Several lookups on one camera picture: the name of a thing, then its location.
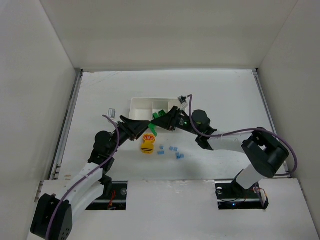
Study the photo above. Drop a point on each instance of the aluminium rail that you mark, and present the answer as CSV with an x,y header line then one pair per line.
x,y
55,164
263,97

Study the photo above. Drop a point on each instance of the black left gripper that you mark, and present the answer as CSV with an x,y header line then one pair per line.
x,y
129,131

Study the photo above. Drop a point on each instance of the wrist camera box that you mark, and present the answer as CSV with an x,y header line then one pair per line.
x,y
111,113
183,102

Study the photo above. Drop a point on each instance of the white divided plastic container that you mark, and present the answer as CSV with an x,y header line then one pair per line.
x,y
143,108

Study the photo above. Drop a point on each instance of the small green lego brick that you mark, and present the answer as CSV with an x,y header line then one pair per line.
x,y
159,114

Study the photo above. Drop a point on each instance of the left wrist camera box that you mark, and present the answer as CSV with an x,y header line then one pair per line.
x,y
111,113

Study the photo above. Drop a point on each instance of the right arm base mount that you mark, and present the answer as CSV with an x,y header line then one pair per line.
x,y
231,197

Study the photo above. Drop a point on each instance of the left aluminium rail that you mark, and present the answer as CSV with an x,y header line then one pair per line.
x,y
55,164

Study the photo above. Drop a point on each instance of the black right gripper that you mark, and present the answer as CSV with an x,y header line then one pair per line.
x,y
173,121

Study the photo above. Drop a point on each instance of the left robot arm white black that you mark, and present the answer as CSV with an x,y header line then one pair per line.
x,y
56,213

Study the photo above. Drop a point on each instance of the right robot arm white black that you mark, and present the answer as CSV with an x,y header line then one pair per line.
x,y
265,153

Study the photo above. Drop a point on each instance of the yellow bee lego figure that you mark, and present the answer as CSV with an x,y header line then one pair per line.
x,y
147,146

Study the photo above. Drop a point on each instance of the green lego brick stack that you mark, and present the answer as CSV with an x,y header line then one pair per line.
x,y
152,128

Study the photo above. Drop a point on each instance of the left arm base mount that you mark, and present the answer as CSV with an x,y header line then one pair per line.
x,y
114,197

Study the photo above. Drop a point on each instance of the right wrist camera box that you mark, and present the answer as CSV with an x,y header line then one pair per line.
x,y
183,102

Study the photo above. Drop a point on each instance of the right aluminium rail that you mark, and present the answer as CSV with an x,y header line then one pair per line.
x,y
263,97

